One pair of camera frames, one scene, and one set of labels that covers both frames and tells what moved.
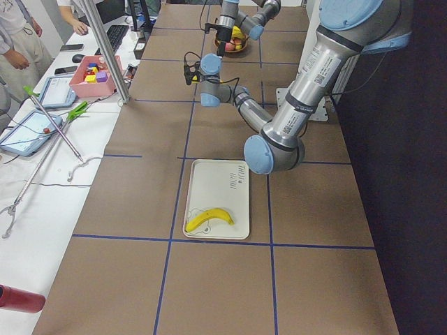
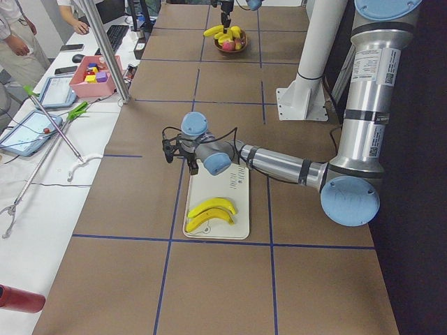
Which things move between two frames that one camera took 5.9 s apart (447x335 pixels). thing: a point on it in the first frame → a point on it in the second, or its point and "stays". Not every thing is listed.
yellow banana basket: [237, 33] → [214, 30]
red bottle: [17, 299] stays
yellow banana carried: [216, 212] stays
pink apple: [230, 47] stays
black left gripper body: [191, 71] → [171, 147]
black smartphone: [72, 47] stays
